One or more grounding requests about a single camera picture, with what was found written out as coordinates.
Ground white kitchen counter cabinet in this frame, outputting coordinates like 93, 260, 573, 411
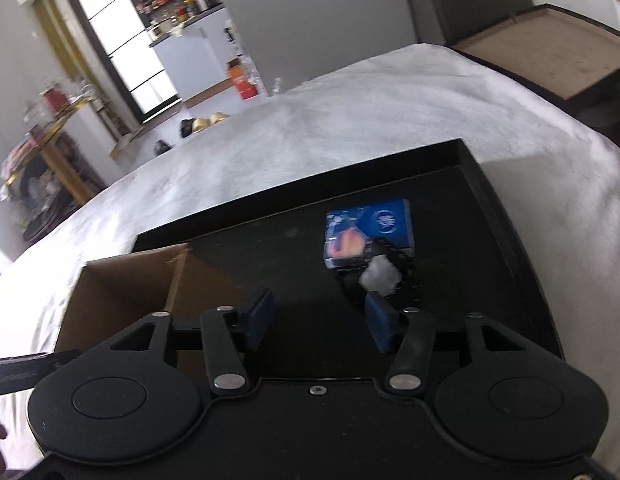
150, 5, 241, 106

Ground black framed window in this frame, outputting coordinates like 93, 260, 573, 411
67, 0, 183, 123

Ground blue tissue packet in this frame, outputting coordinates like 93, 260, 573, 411
322, 199, 418, 271

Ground brown cardboard box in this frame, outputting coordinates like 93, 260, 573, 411
54, 242, 253, 386

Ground flat cardboard piece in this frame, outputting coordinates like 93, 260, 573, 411
110, 127, 146, 158

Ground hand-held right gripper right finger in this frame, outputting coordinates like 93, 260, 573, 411
365, 292, 530, 395

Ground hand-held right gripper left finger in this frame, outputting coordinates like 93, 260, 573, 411
109, 288, 277, 395

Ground black tray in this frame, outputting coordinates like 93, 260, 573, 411
131, 138, 565, 381

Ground orange box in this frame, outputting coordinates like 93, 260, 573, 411
226, 59, 258, 101

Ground gold side table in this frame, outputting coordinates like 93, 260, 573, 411
0, 97, 108, 241

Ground glass jar with red contents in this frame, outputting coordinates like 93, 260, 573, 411
40, 82, 66, 116

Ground yellow curtain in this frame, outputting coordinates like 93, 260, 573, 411
32, 0, 98, 106

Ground white blanket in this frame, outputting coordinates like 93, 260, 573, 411
0, 42, 620, 461

